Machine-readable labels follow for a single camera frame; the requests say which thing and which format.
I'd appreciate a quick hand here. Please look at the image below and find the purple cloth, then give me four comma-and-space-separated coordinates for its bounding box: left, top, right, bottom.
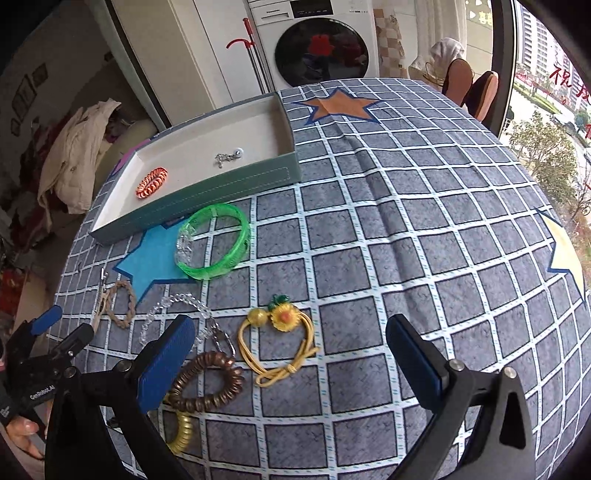
105, 113, 139, 144

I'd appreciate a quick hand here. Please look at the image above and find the clear bead bracelet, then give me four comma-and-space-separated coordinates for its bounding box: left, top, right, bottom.
140, 292, 237, 358

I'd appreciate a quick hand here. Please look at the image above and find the white cabinet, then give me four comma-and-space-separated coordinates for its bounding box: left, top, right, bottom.
166, 0, 259, 125

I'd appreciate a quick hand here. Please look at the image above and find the silver star hair clip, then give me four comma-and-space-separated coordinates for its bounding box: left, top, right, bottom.
213, 147, 245, 169

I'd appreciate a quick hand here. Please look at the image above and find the red handled mop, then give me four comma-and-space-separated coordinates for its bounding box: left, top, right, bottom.
226, 18, 273, 93

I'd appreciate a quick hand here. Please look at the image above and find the cream sofa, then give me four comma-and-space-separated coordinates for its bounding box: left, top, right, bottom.
95, 117, 158, 185

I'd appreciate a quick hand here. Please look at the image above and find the cream jacket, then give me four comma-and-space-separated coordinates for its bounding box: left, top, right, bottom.
37, 99, 122, 214

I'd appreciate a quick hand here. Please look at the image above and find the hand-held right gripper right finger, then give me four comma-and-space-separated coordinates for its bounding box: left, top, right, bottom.
385, 315, 536, 480

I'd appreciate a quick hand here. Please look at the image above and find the white washing machine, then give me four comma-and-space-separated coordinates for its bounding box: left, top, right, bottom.
247, 0, 382, 90

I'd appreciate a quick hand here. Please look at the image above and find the white hooded garment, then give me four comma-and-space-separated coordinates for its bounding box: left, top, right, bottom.
409, 39, 467, 88

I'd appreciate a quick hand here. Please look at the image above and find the white shallow tray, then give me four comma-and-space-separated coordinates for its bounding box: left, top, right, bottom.
89, 91, 303, 245

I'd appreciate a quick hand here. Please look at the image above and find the brown spiral hair tie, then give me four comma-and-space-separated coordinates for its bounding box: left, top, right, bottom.
164, 351, 245, 414

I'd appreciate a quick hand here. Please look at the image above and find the orange spiral hair tie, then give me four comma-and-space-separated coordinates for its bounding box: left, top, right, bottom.
135, 167, 168, 199

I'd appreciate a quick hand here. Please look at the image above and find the green plastic bangle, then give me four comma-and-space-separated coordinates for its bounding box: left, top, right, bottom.
174, 203, 252, 281

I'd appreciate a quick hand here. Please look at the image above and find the grey checked tablecloth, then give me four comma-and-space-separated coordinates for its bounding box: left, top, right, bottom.
53, 78, 591, 480

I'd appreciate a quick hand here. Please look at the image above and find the yellow sunflower hair tie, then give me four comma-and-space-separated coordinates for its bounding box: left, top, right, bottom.
238, 294, 320, 387

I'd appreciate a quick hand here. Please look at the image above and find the person's left hand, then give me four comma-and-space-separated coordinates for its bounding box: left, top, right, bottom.
0, 415, 44, 460

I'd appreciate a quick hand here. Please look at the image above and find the yellow spiral hair tie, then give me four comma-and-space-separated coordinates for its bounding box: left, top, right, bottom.
165, 408, 195, 455

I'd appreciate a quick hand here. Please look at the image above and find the checked beige cloth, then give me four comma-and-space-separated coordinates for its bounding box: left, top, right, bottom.
374, 9, 407, 77

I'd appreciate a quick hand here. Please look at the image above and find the brown chair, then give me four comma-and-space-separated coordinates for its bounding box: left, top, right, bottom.
464, 71, 499, 123
443, 59, 474, 107

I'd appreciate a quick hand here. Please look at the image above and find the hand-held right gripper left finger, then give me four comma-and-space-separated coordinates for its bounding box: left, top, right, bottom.
44, 315, 197, 480

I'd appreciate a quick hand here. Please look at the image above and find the brown braided bracelet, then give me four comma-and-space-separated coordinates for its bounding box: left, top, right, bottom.
91, 268, 138, 332

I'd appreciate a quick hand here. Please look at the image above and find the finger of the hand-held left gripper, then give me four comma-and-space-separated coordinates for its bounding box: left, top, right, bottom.
48, 323, 93, 365
7, 305, 63, 365

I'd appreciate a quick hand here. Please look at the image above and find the large wall picture frame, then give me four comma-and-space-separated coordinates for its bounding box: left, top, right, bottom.
13, 78, 38, 114

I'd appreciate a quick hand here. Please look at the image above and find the dark red cloth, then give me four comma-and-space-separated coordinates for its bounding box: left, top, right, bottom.
7, 138, 61, 250

